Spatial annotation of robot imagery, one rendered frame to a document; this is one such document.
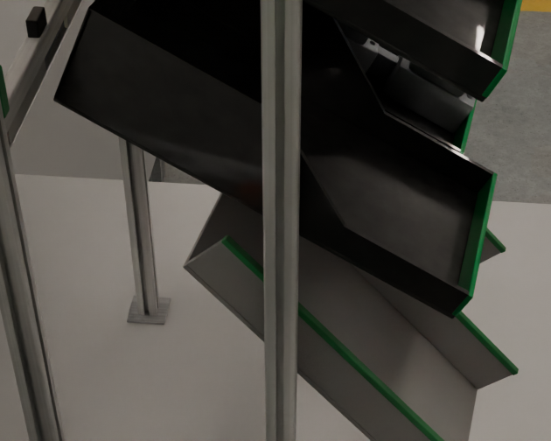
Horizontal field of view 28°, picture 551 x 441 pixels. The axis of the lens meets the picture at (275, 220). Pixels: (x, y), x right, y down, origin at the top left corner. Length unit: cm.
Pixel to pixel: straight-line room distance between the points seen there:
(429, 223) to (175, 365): 44
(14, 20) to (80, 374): 75
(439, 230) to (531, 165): 215
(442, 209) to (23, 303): 28
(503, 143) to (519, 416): 192
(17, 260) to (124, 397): 42
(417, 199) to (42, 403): 29
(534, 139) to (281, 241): 236
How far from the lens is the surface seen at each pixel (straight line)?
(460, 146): 80
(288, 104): 58
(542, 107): 312
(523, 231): 129
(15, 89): 68
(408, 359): 86
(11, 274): 70
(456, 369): 91
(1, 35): 168
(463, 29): 64
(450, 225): 75
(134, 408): 108
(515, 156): 291
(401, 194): 74
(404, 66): 82
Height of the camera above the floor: 167
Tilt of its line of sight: 39 degrees down
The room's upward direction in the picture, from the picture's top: straight up
